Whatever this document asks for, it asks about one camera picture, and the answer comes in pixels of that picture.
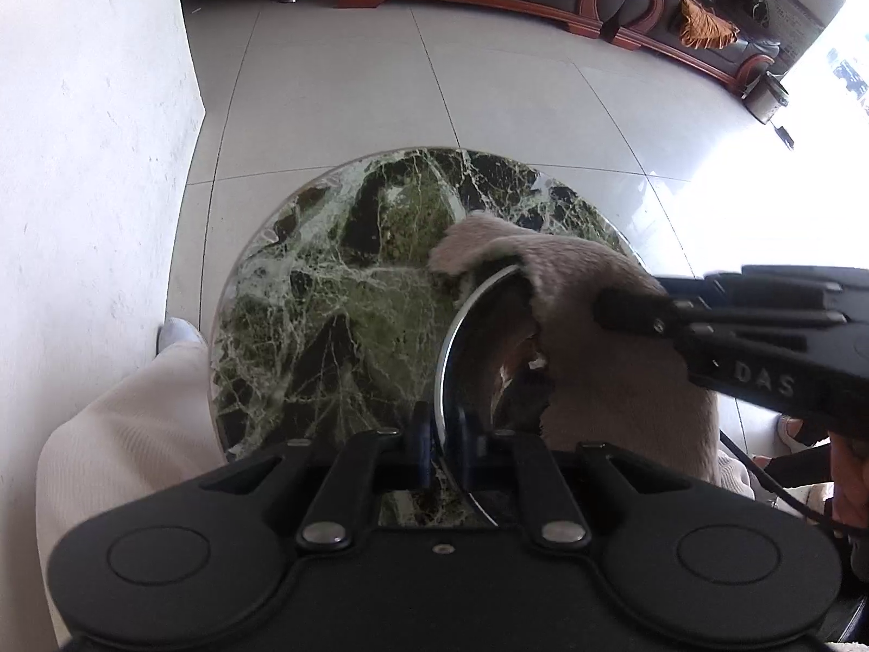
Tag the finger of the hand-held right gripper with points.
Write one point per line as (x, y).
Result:
(631, 309)
(781, 288)

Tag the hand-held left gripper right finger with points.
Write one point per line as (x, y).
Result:
(468, 448)

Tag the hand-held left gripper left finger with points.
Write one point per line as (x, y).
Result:
(421, 441)

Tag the stainless steel bowl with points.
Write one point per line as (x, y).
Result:
(468, 380)

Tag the pink and green cleaning cloth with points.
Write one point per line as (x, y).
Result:
(611, 387)

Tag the person's right hand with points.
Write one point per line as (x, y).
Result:
(855, 482)

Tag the green marble top stool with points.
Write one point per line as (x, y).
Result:
(326, 299)

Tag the small grey bin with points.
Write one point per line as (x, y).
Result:
(766, 98)

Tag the person's left white shoe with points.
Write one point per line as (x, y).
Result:
(178, 334)

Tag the orange fringed throw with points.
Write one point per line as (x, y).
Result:
(706, 24)

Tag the person's left leg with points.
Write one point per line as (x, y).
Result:
(122, 434)

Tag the wall poster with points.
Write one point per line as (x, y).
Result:
(804, 20)

